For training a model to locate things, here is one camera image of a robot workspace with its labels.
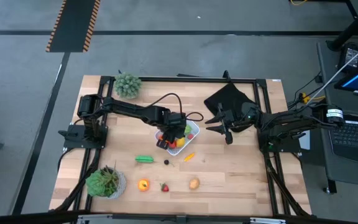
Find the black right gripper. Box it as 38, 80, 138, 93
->
204, 101, 262, 146

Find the black hazard-striped floor mat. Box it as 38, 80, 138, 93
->
45, 0, 101, 53

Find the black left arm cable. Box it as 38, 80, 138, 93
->
147, 92, 204, 123

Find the light green plant woven pot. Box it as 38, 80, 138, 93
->
113, 72, 143, 100

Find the white cable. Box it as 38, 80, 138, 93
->
313, 36, 358, 98

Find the black aluminium table frame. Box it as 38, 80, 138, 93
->
50, 75, 312, 218

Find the black standing desk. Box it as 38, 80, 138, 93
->
326, 0, 358, 52

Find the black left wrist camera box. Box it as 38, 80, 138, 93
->
169, 112, 187, 126

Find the green toy pepper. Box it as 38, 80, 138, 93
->
134, 155, 155, 164

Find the black rig crossbar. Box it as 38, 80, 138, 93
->
0, 210, 358, 224

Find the black power adapter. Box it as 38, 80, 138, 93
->
337, 42, 358, 74

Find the red toy strawberry with leaves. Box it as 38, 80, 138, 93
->
157, 180, 170, 193

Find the white perforated plastic basket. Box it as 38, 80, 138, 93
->
154, 119, 201, 156

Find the succulent plant in grey pot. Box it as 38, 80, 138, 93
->
85, 161, 127, 200

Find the tan toy potato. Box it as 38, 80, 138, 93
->
188, 177, 201, 191

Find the black laptop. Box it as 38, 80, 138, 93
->
327, 119, 358, 165

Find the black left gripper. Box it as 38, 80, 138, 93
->
156, 124, 186, 150

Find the orange toy persimmon green calyx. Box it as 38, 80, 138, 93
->
137, 178, 151, 192

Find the black cloth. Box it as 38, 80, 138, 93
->
203, 82, 260, 133

